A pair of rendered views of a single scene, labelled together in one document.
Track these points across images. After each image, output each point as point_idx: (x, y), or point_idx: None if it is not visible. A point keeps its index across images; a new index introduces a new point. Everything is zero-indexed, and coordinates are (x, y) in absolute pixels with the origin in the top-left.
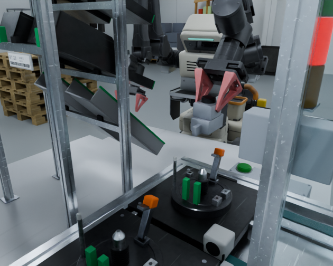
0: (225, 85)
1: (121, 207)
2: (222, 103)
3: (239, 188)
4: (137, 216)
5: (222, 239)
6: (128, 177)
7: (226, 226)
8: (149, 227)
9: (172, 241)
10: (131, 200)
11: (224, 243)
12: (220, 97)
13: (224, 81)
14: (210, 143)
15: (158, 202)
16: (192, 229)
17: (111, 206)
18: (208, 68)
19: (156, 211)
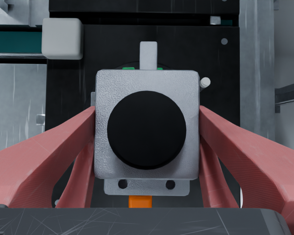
0: (26, 144)
1: (246, 23)
2: (81, 159)
3: (97, 201)
4: (203, 12)
5: (50, 25)
6: None
7: (70, 79)
8: (168, 2)
9: (121, 0)
10: (246, 49)
11: (44, 21)
12: (71, 120)
13: (30, 155)
14: None
15: (199, 62)
16: (110, 40)
17: (263, 16)
18: (218, 207)
19: (186, 41)
